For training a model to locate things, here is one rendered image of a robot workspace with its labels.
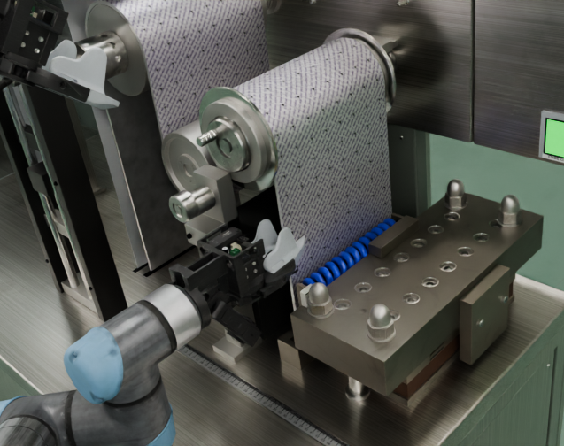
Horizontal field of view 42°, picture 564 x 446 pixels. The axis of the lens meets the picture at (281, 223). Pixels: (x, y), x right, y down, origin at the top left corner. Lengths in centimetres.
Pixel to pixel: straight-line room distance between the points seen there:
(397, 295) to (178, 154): 38
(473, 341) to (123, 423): 48
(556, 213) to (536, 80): 213
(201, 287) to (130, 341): 11
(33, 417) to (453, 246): 62
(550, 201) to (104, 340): 260
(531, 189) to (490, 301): 228
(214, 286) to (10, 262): 71
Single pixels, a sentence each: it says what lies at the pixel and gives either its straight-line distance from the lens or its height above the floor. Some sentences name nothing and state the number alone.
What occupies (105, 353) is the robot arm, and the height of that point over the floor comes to 114.
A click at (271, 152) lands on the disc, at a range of 92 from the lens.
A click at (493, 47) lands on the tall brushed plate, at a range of 107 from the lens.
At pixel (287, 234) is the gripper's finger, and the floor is 114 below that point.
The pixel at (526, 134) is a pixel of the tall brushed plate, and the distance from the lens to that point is 109.
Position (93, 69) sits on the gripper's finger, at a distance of 80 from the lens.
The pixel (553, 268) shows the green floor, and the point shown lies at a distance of 284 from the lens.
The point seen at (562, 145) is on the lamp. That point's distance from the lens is 106.
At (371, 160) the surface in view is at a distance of 110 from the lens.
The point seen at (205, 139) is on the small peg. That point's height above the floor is 127.
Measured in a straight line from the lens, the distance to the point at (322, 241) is 106.
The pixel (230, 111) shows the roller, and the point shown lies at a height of 130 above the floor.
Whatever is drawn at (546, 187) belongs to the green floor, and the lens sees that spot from 335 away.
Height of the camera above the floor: 165
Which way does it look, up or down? 31 degrees down
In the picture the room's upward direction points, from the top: 9 degrees counter-clockwise
